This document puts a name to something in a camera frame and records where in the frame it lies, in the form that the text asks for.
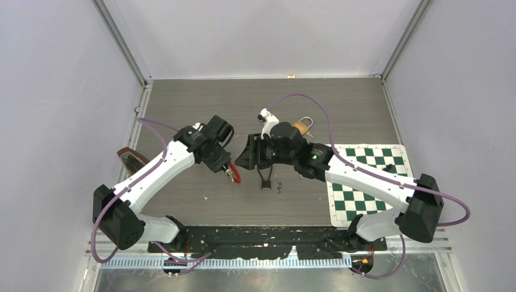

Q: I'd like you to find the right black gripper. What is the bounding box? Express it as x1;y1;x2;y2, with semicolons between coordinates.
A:
235;133;296;170

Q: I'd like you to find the red cable lock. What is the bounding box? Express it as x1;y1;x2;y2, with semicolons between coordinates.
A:
225;162;242;184

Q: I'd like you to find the black cable padlock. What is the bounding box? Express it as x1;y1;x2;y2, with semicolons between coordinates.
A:
257;165;273;191

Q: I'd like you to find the large brass padlock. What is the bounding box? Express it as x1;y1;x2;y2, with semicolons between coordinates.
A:
291;116;313;137

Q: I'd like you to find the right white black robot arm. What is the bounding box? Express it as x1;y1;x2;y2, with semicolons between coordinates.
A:
235;122;444;250

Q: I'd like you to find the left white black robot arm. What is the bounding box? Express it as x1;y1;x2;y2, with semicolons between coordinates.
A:
92;115;234;252

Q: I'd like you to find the small key bunch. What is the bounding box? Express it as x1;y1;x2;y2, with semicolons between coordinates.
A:
275;175;282;195

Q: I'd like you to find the brown wooden metronome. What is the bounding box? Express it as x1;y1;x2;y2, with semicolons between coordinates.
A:
117;147;150;176

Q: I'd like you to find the green white checkered mat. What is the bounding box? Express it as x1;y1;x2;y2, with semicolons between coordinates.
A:
326;144;416;228

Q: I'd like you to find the black chess piece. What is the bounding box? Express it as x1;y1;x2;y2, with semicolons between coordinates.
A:
382;164;395;173

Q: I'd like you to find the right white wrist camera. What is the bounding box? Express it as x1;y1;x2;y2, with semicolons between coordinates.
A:
257;108;279;140

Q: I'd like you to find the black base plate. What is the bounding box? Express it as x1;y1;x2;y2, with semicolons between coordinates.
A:
148;226;387;260

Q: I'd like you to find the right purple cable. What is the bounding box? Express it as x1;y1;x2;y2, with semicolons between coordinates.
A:
268;93;472;280

